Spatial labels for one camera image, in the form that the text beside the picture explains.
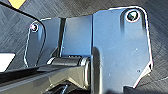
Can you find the thick grey robot torso limb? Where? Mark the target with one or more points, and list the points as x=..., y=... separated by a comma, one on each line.
x=36, y=78

